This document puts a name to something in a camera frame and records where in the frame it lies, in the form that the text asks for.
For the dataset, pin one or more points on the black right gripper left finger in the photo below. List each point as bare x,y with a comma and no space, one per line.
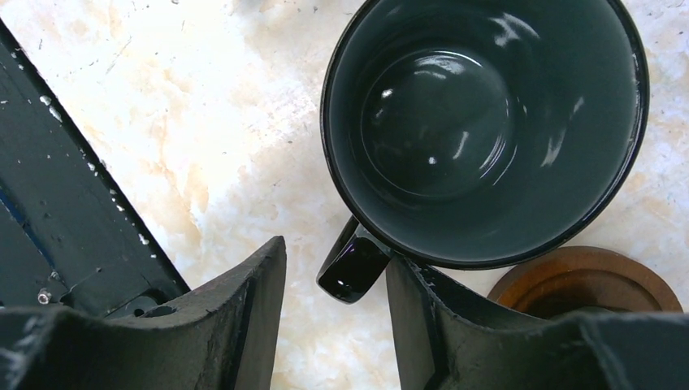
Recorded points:
222,335

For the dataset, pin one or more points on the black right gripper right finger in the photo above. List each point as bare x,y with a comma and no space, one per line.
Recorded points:
447,336

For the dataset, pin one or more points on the dark green mug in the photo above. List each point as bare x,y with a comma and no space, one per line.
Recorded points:
476,135

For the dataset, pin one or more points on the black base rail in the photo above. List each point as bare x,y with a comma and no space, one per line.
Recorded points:
69,236

